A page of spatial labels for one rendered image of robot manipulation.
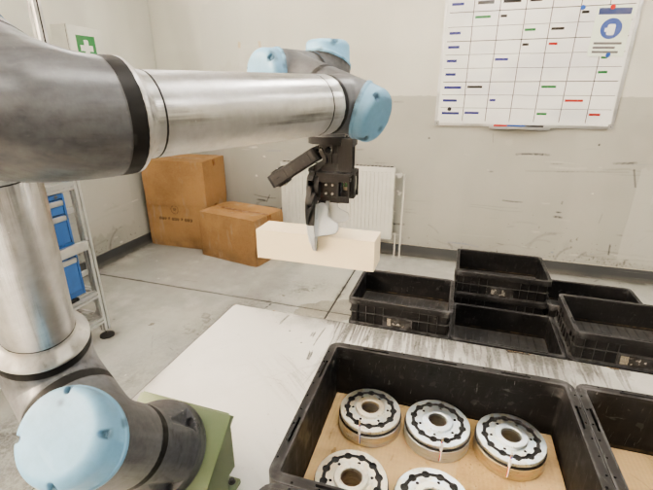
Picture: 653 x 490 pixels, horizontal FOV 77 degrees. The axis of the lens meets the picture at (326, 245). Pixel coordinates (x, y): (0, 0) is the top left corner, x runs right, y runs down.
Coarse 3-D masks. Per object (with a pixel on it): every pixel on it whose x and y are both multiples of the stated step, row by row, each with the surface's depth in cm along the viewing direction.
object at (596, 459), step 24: (408, 360) 71; (432, 360) 70; (312, 384) 64; (552, 384) 65; (576, 408) 61; (288, 432) 55; (288, 456) 52; (600, 456) 52; (288, 480) 49; (312, 480) 49; (600, 480) 49
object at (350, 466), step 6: (348, 462) 58; (342, 468) 57; (348, 468) 58; (354, 468) 58; (360, 468) 57; (336, 474) 56; (360, 474) 57; (366, 474) 56; (336, 480) 56; (366, 480) 56; (336, 486) 55; (342, 486) 55; (348, 486) 55; (354, 486) 55; (360, 486) 55; (366, 486) 55
